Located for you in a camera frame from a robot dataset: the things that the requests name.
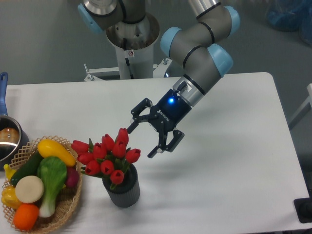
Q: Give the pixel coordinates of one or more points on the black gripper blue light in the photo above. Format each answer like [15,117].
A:
[170,110]

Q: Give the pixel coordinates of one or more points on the red tulip bouquet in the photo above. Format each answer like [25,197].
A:
[109,159]

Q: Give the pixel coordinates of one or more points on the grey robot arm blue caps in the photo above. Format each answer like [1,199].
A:
[196,49]

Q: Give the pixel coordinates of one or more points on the dark grey ribbed vase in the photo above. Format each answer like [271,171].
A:
[127,193]

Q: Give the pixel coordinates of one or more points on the red radish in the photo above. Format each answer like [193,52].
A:
[72,177]

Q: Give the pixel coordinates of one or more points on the yellow squash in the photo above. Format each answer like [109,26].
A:
[49,147]

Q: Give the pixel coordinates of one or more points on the green bok choy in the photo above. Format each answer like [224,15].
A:
[53,172]

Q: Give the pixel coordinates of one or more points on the woven wicker basket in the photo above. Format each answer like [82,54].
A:
[66,201]

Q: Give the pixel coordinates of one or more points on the dark green cucumber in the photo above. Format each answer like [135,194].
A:
[29,168]

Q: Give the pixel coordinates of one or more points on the cream round disc vegetable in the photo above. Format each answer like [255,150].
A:
[29,189]

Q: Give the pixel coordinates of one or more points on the yellow banana tip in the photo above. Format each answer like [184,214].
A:
[9,172]

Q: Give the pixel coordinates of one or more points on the orange fruit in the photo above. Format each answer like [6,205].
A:
[25,216]

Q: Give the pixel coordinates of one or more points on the yellow bell pepper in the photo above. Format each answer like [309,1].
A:
[9,198]

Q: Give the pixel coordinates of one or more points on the black device at table edge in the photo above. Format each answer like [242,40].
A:
[303,207]

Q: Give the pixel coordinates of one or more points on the blue plastic bag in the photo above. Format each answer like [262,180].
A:
[291,16]

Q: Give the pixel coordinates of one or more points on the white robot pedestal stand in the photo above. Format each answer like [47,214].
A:
[134,47]

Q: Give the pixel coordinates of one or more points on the blue handled saucepan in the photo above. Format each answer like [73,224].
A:
[12,136]

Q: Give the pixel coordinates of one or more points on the white furniture frame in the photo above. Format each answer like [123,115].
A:
[302,110]

